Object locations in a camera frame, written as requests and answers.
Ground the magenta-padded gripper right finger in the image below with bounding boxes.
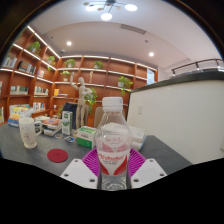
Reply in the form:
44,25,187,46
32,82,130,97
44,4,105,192
128,148,168,190

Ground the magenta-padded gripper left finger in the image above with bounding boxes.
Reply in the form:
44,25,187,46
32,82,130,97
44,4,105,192
59,148,101,190

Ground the clear water bottle red label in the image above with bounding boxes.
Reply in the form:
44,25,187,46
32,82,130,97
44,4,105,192
95,96,133,191

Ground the flat round red coaster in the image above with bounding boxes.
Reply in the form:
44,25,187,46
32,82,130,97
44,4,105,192
46,148,69,164

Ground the flat green white box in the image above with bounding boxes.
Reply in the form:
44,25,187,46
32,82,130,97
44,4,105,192
76,125,98,150

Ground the tall green white carton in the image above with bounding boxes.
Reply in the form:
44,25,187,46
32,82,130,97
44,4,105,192
61,110,74,136

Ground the pile of magazines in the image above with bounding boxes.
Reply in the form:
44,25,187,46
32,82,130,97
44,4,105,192
34,115,63,137

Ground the tan chair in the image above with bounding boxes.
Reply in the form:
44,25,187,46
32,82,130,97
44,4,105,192
93,106,128,130

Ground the white partition with dark top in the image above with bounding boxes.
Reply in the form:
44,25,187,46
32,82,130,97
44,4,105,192
126,69,224,166

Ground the cream printed mug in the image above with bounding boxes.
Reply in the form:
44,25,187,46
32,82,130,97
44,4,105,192
18,116,43,150

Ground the wooden artist mannequin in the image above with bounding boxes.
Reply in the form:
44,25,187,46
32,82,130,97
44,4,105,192
69,71,93,131

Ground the wooden shelf unit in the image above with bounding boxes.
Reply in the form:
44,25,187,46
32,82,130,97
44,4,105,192
0,25,159,126

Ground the ceiling air vent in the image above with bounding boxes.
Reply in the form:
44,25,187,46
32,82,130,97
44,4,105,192
120,23,148,36

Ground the branched ceiling lamp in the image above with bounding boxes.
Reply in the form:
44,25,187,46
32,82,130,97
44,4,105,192
83,0,138,22

